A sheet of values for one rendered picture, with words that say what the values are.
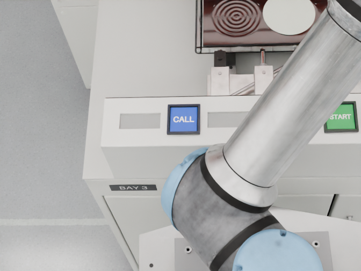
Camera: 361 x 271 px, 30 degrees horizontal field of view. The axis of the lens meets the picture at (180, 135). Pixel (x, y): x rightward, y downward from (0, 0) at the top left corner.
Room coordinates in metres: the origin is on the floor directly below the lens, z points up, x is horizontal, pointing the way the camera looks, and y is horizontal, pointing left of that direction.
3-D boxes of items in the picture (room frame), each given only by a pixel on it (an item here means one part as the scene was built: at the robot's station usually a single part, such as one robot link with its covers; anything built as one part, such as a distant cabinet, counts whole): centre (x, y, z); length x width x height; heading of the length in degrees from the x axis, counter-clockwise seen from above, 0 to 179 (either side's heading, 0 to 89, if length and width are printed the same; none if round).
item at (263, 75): (0.60, -0.17, 0.89); 0.08 x 0.03 x 0.03; 170
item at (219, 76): (0.62, -0.09, 0.89); 0.08 x 0.03 x 0.03; 170
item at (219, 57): (0.68, -0.10, 0.90); 0.04 x 0.02 x 0.03; 170
